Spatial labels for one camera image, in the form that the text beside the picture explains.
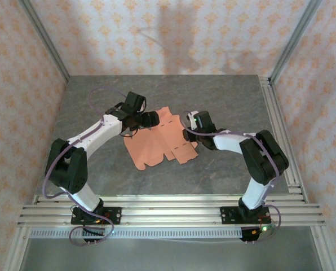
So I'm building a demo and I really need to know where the orange paper box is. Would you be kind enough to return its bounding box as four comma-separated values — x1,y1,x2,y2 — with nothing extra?
122,106,199,172

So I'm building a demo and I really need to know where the black right controller module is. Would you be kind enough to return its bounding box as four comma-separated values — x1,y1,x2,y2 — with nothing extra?
240,224,276,243

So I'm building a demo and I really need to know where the black controller module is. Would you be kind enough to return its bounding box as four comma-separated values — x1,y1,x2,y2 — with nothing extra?
82,227,106,244
240,224,276,243

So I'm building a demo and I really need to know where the black left controller module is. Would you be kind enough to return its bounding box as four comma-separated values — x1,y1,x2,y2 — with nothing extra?
82,227,106,244

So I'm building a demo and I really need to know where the aluminium side rail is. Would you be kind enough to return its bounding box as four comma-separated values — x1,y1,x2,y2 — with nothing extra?
259,76,309,203

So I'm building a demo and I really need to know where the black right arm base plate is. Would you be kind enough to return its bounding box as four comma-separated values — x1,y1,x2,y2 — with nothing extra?
219,206,272,226

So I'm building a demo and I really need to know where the aluminium frame rail bed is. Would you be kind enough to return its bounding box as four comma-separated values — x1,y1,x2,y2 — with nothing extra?
17,194,326,227

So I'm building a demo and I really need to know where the aluminium left frame post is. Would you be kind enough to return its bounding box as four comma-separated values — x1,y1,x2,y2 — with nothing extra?
18,0,70,83

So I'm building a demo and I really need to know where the aluminium frame post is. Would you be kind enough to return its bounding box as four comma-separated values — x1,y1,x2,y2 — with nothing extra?
269,0,324,85
18,0,70,83

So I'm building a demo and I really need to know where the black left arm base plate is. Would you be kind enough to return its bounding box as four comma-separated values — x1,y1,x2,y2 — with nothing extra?
71,207,122,226

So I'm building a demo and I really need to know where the slotted grey cable duct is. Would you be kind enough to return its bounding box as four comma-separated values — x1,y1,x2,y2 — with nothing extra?
29,227,244,239

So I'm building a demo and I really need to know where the aluminium right frame post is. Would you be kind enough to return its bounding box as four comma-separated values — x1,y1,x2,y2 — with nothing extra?
269,0,324,85

